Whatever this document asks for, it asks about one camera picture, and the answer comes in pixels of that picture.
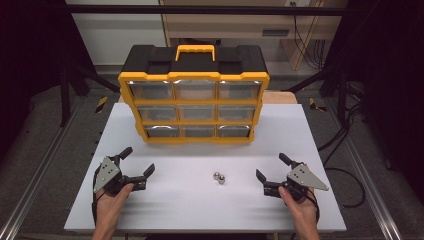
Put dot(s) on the silver cap nut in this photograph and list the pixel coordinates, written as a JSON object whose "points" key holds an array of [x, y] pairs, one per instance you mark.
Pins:
{"points": [[217, 175], [221, 180]]}

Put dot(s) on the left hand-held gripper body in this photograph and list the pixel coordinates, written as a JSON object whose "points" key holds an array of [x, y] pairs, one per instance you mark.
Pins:
{"points": [[107, 171]]}

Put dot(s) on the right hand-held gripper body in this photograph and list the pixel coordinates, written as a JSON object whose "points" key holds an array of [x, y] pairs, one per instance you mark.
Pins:
{"points": [[305, 176]]}

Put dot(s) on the yellow black tape marker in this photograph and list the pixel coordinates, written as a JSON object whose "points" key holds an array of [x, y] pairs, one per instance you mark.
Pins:
{"points": [[313, 104], [101, 104]]}

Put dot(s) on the black metal stand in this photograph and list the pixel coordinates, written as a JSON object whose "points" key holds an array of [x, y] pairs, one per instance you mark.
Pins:
{"points": [[340, 100], [63, 100]]}

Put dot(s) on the yellow black organizer cabinet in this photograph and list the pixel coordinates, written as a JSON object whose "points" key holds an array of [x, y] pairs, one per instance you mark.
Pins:
{"points": [[195, 63]]}

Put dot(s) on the black curtain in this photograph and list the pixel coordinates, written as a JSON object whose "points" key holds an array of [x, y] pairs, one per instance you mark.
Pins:
{"points": [[26, 50], [393, 66]]}

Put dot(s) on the grid of clear drawers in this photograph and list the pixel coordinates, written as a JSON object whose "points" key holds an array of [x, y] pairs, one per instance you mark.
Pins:
{"points": [[195, 90]]}

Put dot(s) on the aluminium floor rail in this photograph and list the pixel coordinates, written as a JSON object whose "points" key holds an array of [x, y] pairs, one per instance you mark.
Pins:
{"points": [[37, 180], [384, 220]]}

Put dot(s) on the light wooden board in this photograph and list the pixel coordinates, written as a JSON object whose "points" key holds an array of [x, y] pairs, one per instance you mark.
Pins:
{"points": [[278, 97]]}

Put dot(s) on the black horizontal bar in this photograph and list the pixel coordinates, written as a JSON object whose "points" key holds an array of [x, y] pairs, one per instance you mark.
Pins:
{"points": [[133, 9]]}

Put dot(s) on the person's right hand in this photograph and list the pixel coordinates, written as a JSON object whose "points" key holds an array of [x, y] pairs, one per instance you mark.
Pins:
{"points": [[303, 213]]}

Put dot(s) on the clear plastic drawer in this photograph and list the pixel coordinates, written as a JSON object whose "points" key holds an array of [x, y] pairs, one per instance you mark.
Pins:
{"points": [[162, 131]]}

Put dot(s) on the grey rectangular desk plate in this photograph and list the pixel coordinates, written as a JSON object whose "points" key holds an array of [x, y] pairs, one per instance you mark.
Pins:
{"points": [[275, 32]]}

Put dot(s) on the person's left hand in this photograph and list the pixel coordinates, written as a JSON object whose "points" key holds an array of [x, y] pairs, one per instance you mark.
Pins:
{"points": [[108, 210]]}

